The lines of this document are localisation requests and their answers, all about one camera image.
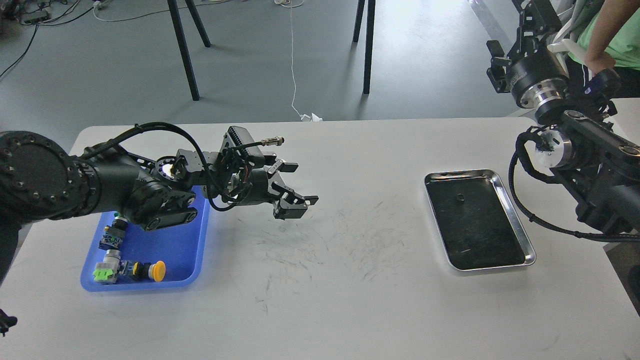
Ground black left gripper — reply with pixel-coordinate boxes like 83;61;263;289
220;159;319;220

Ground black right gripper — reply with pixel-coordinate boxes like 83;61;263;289
486;0;569;109

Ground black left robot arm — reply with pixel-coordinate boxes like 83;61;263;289
0;121;318;279

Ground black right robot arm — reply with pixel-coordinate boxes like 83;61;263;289
486;0;640;243

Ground person in green shirt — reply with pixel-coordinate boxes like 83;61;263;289
566;0;640;98

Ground blue plastic tray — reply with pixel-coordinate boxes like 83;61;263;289
80;186;211;292

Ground white side table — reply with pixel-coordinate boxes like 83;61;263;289
610;97;640;146

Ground black tripod legs right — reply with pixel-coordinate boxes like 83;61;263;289
352;0;377;95

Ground black tripod legs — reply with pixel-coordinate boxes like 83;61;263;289
352;0;377;95
166;0;212;101

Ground yellow mushroom push button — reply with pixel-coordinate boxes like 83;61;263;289
130;260;167;283

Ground green round push button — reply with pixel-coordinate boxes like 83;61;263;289
110;216;129;233

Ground silver metal tray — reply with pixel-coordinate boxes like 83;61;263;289
423;169;537;273

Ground green square push button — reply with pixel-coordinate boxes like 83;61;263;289
92;249;122;285

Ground black tripod legs left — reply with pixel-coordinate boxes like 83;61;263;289
166;0;212;101

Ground white chair frame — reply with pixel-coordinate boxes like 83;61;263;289
546;19;586;68

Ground blue black switch block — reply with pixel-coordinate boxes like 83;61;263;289
98;226;126;251

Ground white cable on floor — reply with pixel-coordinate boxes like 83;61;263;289
272;0;323;122

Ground black cables on floor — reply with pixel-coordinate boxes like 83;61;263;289
0;0;101;78

